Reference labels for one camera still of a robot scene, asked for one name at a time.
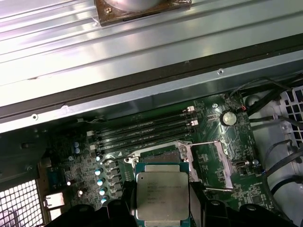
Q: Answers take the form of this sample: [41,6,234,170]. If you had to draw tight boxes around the flat black cable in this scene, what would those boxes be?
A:
[261,138,303,198]

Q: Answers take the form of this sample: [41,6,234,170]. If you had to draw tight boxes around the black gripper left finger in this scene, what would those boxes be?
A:
[49,180,138,227]

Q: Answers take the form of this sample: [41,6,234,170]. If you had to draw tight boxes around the CPU socket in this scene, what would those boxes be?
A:
[122,139,198,183]

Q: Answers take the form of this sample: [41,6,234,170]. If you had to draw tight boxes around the RAM slot with white clips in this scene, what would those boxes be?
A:
[86,105,195,138]
[89,119,199,151]

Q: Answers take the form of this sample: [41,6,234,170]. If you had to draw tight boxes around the silver CPU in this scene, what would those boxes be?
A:
[134,162,190,227]

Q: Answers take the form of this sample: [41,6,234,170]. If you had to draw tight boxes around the silver coin cell battery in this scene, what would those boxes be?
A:
[221,111,237,126]

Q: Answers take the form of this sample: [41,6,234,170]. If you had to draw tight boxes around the black and silver PC case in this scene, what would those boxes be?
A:
[0,33,303,227]

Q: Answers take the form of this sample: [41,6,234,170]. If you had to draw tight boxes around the RAM slot with black clips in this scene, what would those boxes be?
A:
[94,113,194,143]
[97,127,196,156]

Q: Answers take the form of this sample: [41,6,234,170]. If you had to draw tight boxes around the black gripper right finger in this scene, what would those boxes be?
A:
[189,181,294,227]

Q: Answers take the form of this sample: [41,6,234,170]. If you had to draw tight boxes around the silver metal drive cage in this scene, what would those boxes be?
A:
[279,85,303,123]

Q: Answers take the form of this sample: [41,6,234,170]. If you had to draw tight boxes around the green motherboard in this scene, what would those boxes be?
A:
[37,93,268,213]

